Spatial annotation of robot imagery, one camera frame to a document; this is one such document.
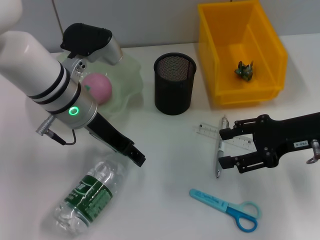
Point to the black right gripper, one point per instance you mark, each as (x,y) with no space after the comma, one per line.
(277,142)

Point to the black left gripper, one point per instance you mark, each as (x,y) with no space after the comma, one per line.
(110,135)

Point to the clear water bottle green label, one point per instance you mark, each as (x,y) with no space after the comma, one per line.
(90,197)

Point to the pink peach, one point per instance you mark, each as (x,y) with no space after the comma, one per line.
(101,87)

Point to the green plastic wrapper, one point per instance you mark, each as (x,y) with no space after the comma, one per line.
(244,71)

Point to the silver pen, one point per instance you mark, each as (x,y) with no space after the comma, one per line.
(219,155)

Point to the clear plastic ruler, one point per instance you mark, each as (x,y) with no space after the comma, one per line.
(208,130)

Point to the blue scissors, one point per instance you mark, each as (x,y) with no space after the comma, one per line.
(215,202)

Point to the black mesh pen holder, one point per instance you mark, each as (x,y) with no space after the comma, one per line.
(172,90)

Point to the green glass fruit plate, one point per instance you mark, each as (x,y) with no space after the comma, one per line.
(127,77)

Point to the yellow plastic bin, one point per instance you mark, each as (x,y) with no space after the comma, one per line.
(262,45)

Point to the left wrist camera housing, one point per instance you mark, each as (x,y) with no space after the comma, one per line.
(87,37)

